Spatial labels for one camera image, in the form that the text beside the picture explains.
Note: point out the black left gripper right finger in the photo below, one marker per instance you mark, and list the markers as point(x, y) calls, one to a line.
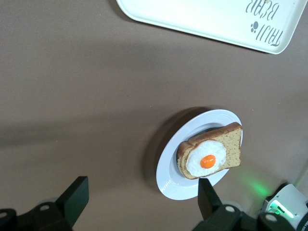
point(207, 199)

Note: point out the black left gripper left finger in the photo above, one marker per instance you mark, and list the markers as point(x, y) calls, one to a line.
point(75, 197)

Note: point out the fried egg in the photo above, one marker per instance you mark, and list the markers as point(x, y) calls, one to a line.
point(197, 166)

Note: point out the white round plate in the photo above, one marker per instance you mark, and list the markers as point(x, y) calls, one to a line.
point(168, 183)

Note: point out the brown bread slice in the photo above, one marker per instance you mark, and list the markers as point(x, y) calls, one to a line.
point(232, 149)

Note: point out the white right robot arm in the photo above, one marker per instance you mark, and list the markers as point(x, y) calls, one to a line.
point(288, 199)

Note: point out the cream bear print tray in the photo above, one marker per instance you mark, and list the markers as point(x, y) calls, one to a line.
point(204, 19)

